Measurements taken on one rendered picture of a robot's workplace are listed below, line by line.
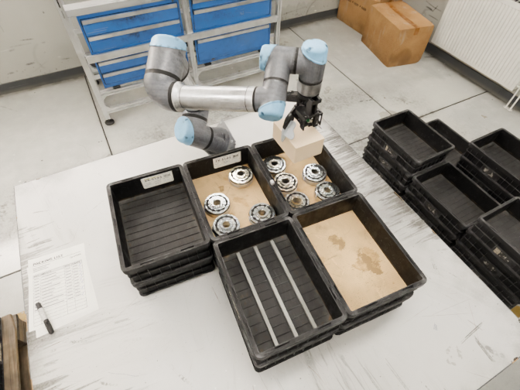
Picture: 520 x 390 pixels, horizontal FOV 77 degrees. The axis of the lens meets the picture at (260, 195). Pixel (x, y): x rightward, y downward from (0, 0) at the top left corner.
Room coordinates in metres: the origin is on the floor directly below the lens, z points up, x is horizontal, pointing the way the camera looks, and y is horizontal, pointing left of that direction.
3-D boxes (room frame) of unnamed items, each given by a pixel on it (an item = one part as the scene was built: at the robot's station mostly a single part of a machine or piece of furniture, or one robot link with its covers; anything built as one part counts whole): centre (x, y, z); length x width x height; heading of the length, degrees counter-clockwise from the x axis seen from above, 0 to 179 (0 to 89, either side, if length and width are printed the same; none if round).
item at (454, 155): (1.73, -1.27, 0.26); 0.40 x 0.30 x 0.23; 29
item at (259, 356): (0.44, -0.06, 0.92); 0.40 x 0.30 x 0.02; 24
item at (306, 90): (0.91, -0.15, 1.32); 0.08 x 0.08 x 0.05
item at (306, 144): (0.93, -0.13, 1.08); 0.16 x 0.12 x 0.07; 29
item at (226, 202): (0.77, 0.17, 0.86); 0.10 x 0.10 x 0.01
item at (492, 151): (1.38, -1.46, 0.37); 0.40 x 0.30 x 0.45; 29
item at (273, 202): (0.80, 0.11, 0.87); 0.40 x 0.30 x 0.11; 24
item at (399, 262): (0.56, -0.33, 0.87); 0.40 x 0.30 x 0.11; 24
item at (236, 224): (0.67, 0.12, 0.86); 0.10 x 0.10 x 0.01
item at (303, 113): (0.90, -0.15, 1.24); 0.09 x 0.08 x 0.12; 29
